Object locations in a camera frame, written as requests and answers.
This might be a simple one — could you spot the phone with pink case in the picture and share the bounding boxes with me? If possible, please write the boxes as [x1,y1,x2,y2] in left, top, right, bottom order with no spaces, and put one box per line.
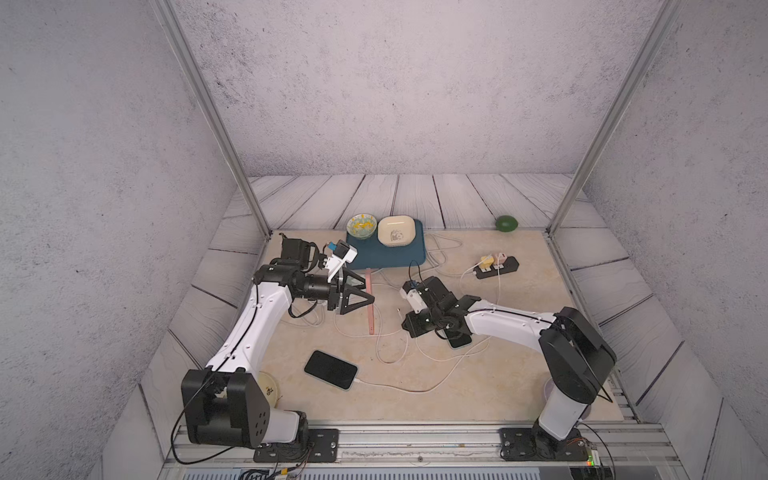
[365,268,376,336]

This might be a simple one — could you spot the phone with pale green case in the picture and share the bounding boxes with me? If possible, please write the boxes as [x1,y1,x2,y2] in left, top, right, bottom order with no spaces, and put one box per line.
[444,330,472,349]

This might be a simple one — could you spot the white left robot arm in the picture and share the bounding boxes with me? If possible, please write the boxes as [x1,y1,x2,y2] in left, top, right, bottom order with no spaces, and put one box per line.
[176,237,375,462]

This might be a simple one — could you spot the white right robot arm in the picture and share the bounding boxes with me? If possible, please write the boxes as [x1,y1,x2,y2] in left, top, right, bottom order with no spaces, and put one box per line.
[400,276,617,441]

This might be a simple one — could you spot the black phone white edge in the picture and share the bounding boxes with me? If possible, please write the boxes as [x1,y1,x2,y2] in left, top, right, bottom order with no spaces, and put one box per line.
[304,350,358,390]

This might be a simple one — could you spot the dark teal tray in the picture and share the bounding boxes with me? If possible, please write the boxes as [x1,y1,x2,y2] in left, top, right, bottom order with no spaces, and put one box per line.
[347,220,426,270]

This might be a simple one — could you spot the colourful patterned small bowl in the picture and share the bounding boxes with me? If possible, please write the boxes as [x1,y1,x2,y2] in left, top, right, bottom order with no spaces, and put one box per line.
[346,213,378,240]

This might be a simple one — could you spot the yellow charger plug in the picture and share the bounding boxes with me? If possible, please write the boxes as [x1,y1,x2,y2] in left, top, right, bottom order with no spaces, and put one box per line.
[478,255,495,272]

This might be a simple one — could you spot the cream panda square bowl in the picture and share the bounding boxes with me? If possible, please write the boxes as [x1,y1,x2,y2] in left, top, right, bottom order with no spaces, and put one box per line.
[377,215,416,248]

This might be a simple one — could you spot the black power strip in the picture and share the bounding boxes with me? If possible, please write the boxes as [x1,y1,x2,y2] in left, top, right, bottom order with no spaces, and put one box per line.
[473,254,519,280]

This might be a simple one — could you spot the green round fruit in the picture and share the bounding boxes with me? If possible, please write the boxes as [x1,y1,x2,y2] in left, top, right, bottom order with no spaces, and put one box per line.
[495,215,519,233]

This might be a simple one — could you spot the pale yellow plate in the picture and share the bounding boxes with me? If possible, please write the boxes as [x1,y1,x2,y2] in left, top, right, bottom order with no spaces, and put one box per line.
[257,371,281,408]

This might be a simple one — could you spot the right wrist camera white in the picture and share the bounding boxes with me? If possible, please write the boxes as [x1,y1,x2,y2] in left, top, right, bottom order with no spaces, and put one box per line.
[400,288,427,313]

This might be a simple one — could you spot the white cable front phone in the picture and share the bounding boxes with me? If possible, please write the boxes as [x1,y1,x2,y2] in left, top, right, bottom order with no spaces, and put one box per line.
[352,338,490,395]

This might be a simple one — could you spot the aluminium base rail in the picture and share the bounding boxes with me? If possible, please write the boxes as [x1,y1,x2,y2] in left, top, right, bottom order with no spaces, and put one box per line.
[158,419,685,480]

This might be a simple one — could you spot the aluminium left frame post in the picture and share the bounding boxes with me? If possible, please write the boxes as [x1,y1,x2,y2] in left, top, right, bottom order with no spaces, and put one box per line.
[151,0,272,237]

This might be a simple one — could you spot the aluminium frame post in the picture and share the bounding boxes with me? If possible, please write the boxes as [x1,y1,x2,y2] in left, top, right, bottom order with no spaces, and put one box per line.
[545,0,683,239]
[151,0,272,237]

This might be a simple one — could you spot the aluminium right frame post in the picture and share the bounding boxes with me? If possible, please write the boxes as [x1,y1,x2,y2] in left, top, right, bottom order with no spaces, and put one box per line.
[545,0,683,239]

